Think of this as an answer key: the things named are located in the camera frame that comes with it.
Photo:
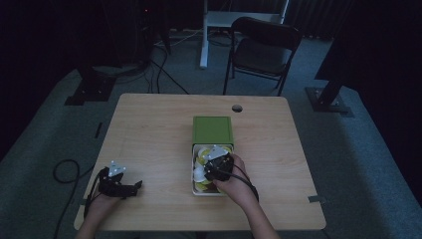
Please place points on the white desk frame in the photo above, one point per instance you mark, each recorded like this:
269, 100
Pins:
212, 20

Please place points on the green box lid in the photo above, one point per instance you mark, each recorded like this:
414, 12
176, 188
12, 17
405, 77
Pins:
212, 130

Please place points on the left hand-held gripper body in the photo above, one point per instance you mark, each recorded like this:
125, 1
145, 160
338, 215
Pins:
114, 182

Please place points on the person's right hand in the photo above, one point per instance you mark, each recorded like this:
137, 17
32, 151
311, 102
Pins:
237, 186

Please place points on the black folding chair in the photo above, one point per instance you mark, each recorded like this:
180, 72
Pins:
263, 49

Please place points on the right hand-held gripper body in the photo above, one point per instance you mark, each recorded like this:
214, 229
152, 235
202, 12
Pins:
219, 166

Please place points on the pile of white and yellow pieces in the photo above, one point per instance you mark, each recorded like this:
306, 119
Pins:
200, 169

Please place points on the black marker pen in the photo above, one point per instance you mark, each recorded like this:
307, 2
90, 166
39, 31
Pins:
98, 130

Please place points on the box of yellow-white items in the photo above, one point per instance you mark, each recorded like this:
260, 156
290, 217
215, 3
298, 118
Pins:
195, 186

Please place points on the person's left hand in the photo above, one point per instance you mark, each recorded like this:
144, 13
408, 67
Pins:
104, 201

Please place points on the black metal stand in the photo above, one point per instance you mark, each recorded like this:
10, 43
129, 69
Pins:
328, 96
91, 88

